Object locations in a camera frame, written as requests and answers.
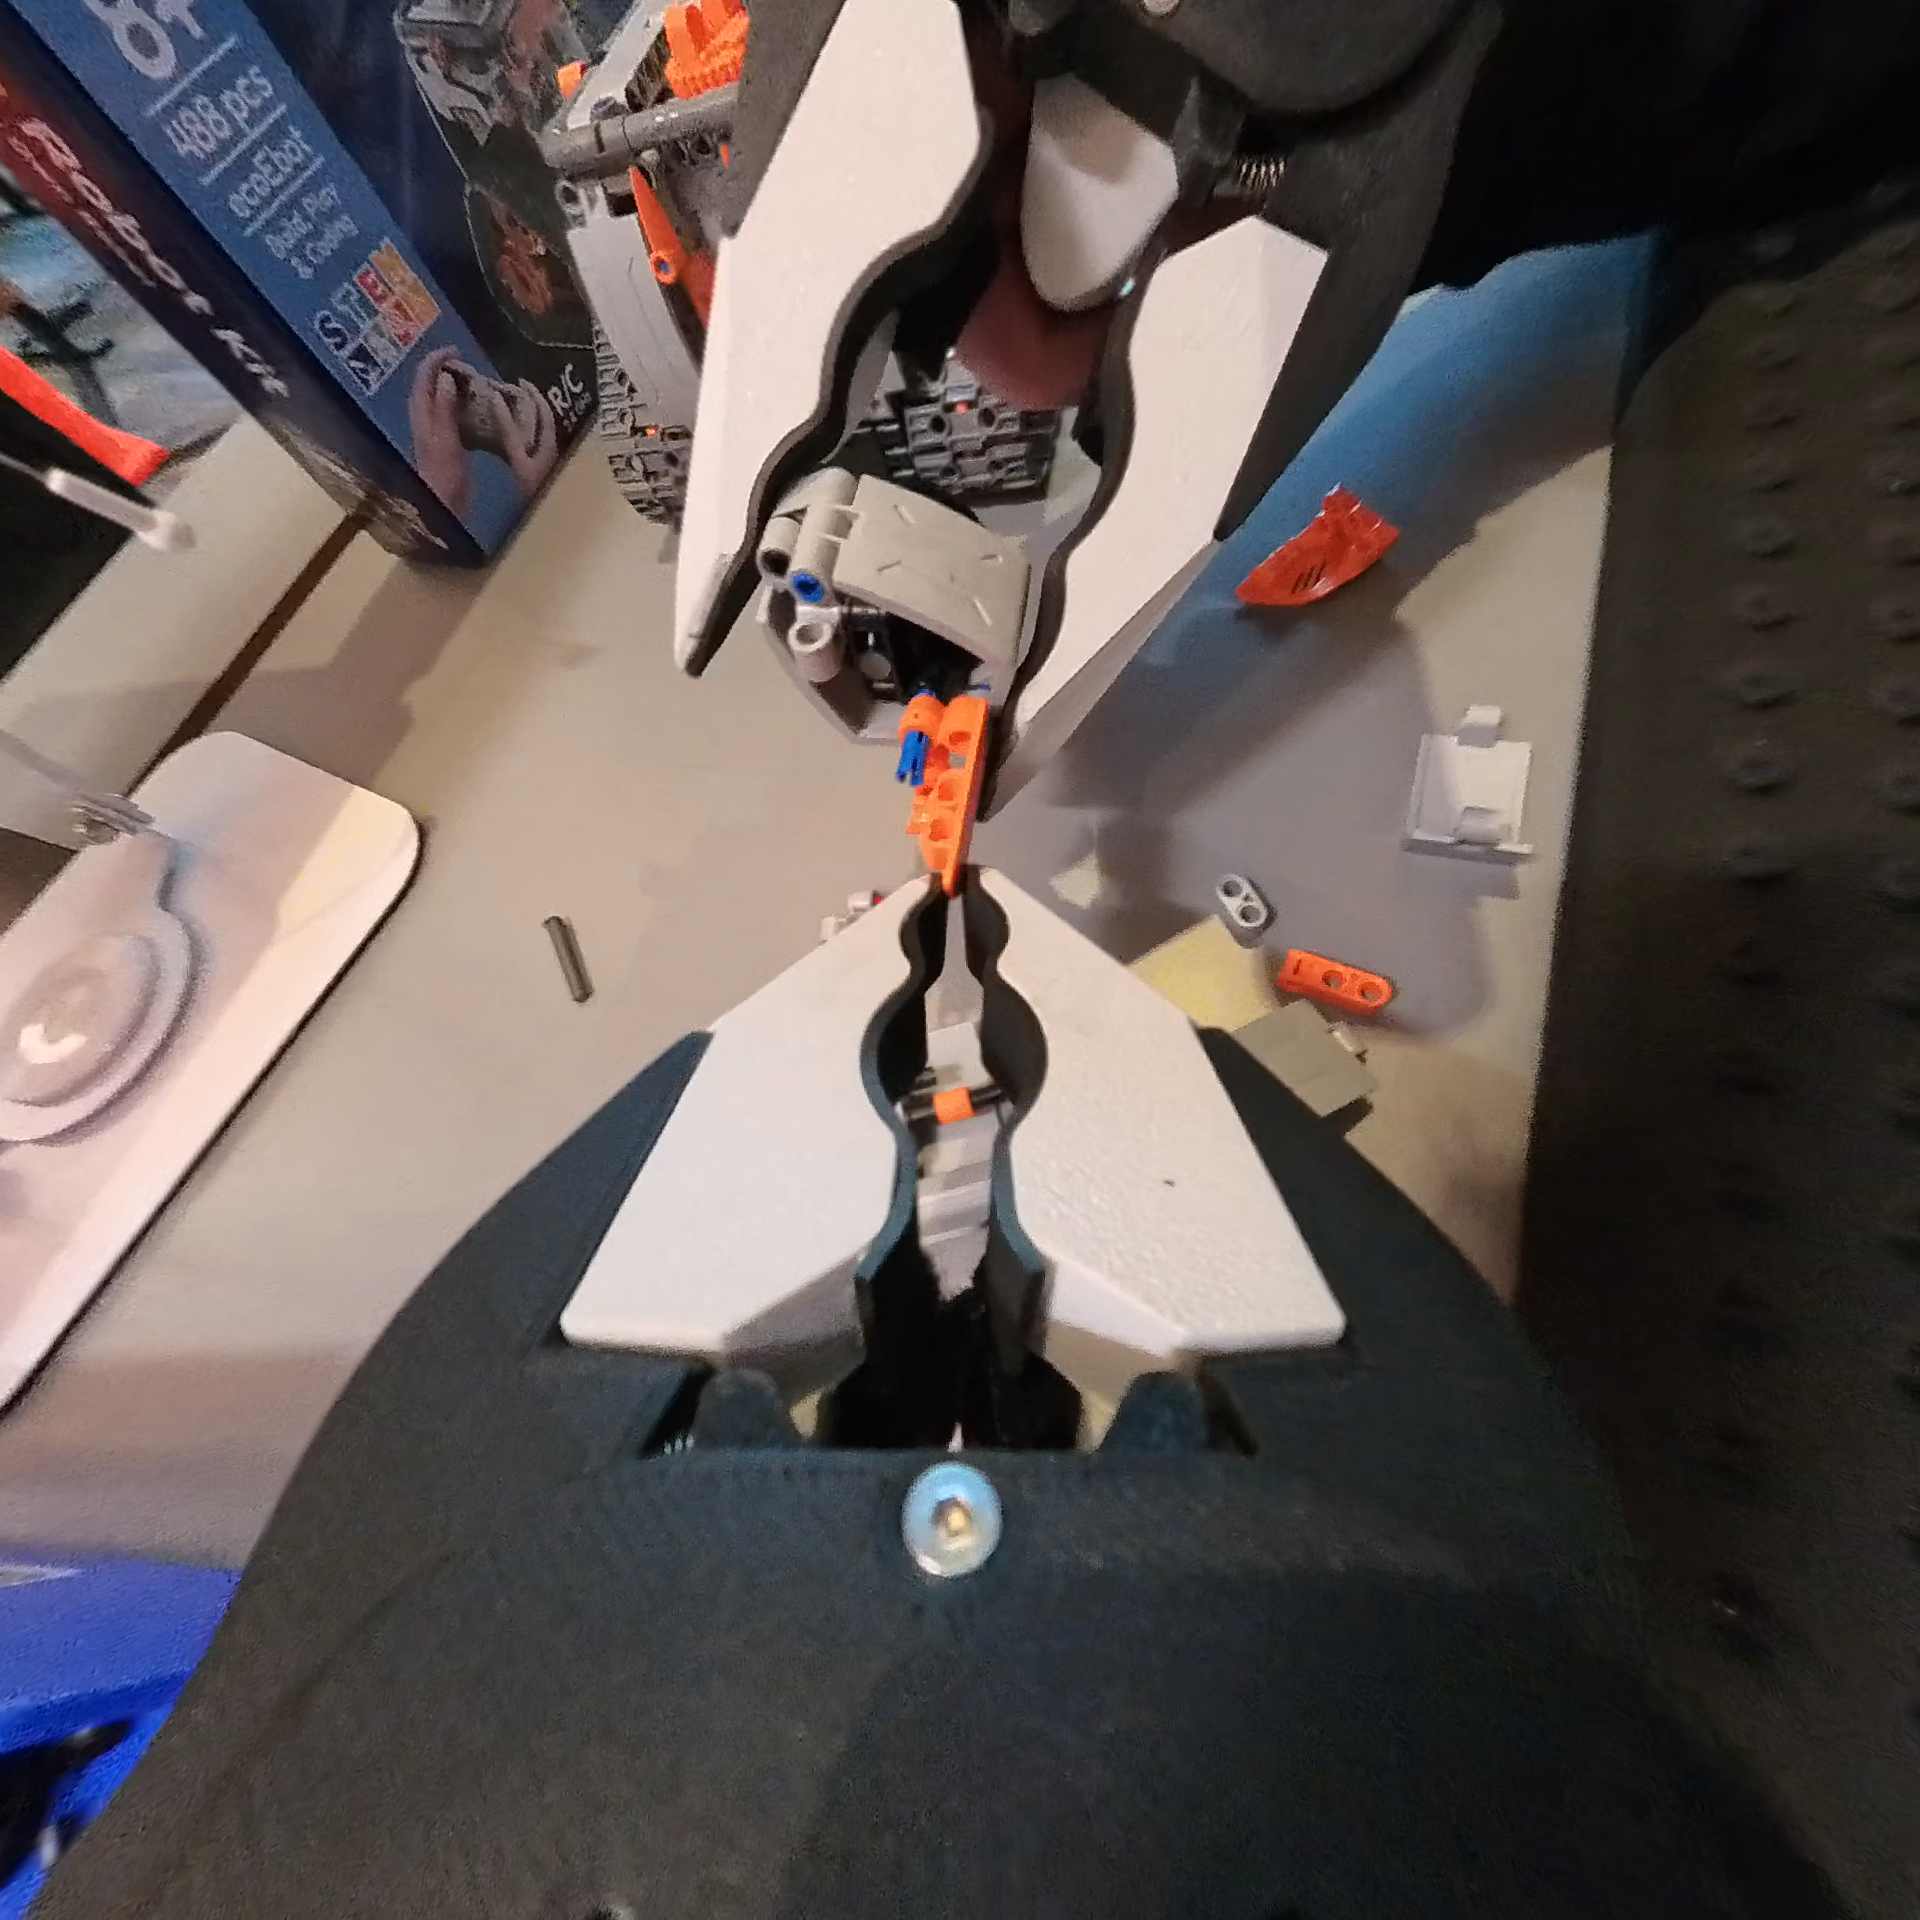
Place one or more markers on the grey ribbed hinged panel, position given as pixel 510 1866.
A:
pixel 1319 1050

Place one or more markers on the light grey flat clip panel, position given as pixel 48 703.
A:
pixel 1464 781

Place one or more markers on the tracked toy robot vehicle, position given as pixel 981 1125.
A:
pixel 630 284

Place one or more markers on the grey hinge assembly orange bushes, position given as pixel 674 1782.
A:
pixel 957 1202

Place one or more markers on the short black axle pin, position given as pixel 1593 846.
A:
pixel 570 961

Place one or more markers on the grey motor assembly orange panel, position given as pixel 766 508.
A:
pixel 930 564

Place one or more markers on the small light grey connector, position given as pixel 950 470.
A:
pixel 861 906

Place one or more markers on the light blue sheet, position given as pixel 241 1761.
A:
pixel 1516 346

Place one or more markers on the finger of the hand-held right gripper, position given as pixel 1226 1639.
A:
pixel 1184 421
pixel 839 182

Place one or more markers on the blue toy kit box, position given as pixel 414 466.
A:
pixel 271 196

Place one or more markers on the person's right hand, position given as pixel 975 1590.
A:
pixel 1036 359

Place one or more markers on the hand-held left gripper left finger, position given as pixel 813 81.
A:
pixel 721 1202

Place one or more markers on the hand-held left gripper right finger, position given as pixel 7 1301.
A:
pixel 1184 1202

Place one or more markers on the red curved shell piece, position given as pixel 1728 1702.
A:
pixel 1319 556

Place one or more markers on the blue storage bin with tag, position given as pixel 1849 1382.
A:
pixel 90 1636

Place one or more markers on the orange three-hole beam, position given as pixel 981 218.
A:
pixel 1292 965

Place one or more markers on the grey two-hole connector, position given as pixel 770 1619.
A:
pixel 1244 908

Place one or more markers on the white rounded base board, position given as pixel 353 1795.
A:
pixel 285 855

